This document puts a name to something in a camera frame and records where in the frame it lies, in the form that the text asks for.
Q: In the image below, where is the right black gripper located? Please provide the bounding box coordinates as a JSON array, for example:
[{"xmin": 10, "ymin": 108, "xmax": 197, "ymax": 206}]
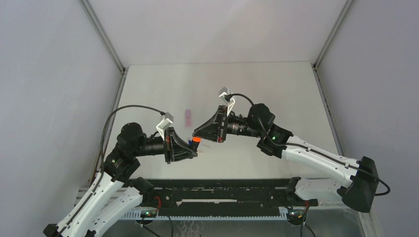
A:
[{"xmin": 193, "ymin": 110, "xmax": 259, "ymax": 147}]

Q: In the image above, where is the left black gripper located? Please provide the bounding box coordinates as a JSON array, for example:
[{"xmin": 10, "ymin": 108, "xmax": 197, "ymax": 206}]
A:
[{"xmin": 133, "ymin": 125, "xmax": 198, "ymax": 162}]

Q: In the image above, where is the pink marker pen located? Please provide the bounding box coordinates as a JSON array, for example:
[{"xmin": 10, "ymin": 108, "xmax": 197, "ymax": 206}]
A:
[{"xmin": 185, "ymin": 115, "xmax": 192, "ymax": 128}]

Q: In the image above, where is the orange marker pen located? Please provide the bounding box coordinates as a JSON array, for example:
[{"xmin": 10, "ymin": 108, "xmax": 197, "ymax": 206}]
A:
[{"xmin": 190, "ymin": 141, "xmax": 200, "ymax": 152}]

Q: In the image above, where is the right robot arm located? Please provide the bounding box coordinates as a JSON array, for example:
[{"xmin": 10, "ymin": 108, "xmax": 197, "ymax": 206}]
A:
[{"xmin": 193, "ymin": 103, "xmax": 379, "ymax": 213}]

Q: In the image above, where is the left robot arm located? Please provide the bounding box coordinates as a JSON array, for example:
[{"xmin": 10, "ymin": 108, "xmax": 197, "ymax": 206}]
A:
[{"xmin": 43, "ymin": 122, "xmax": 201, "ymax": 237}]

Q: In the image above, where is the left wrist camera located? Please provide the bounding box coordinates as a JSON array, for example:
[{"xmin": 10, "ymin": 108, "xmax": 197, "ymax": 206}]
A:
[{"xmin": 156, "ymin": 113, "xmax": 174, "ymax": 140}]

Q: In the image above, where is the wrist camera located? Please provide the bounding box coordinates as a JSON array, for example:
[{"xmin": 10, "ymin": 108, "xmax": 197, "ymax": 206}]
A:
[
  {"xmin": 156, "ymin": 113, "xmax": 174, "ymax": 140},
  {"xmin": 218, "ymin": 87, "xmax": 236, "ymax": 115}
]

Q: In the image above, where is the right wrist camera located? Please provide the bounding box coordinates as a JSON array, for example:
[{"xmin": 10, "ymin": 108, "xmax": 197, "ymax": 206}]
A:
[{"xmin": 218, "ymin": 87, "xmax": 236, "ymax": 115}]

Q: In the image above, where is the left camera cable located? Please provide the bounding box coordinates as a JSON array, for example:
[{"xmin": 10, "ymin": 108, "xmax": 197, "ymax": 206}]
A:
[{"xmin": 52, "ymin": 105, "xmax": 167, "ymax": 237}]

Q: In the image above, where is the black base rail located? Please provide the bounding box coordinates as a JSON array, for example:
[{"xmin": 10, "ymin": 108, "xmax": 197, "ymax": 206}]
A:
[{"xmin": 140, "ymin": 178, "xmax": 318, "ymax": 215}]

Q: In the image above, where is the left aluminium frame post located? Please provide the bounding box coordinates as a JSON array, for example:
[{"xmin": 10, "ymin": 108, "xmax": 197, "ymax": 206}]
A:
[{"xmin": 78, "ymin": 0, "xmax": 128, "ymax": 174}]

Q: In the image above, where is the aluminium frame post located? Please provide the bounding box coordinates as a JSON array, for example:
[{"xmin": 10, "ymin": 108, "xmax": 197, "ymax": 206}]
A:
[
  {"xmin": 78, "ymin": 0, "xmax": 128, "ymax": 174},
  {"xmin": 311, "ymin": 0, "xmax": 357, "ymax": 156}
]

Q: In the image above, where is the white slotted cable duct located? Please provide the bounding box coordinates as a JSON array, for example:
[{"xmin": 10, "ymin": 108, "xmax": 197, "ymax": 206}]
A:
[{"xmin": 120, "ymin": 208, "xmax": 289, "ymax": 221}]

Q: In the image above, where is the right aluminium frame post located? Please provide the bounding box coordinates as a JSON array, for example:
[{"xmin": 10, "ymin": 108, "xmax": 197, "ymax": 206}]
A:
[{"xmin": 311, "ymin": 0, "xmax": 357, "ymax": 156}]

